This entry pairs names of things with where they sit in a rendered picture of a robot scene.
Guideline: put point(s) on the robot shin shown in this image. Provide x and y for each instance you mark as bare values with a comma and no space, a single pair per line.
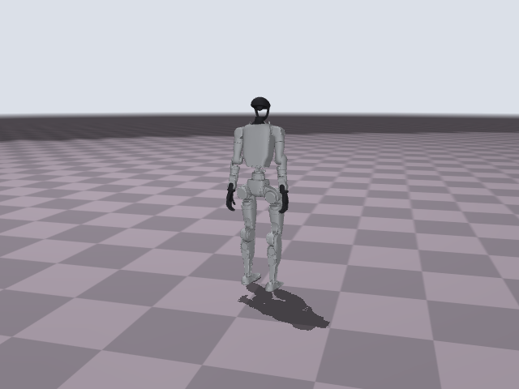
248,250
274,258

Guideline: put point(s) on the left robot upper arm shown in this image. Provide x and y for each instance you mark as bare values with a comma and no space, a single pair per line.
237,158

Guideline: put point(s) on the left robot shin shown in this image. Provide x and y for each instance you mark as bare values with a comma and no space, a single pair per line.
248,250

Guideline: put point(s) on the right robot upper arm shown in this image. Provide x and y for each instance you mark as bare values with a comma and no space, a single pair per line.
279,144

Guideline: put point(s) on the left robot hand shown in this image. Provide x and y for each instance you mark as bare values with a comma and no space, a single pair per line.
229,197

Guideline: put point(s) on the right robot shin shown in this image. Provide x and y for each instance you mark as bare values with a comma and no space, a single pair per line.
274,258

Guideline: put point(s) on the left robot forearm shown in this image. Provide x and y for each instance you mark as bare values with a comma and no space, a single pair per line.
233,176

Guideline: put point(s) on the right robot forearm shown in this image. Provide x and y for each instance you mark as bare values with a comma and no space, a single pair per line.
281,171

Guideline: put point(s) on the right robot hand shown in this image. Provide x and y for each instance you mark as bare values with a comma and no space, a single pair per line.
285,199

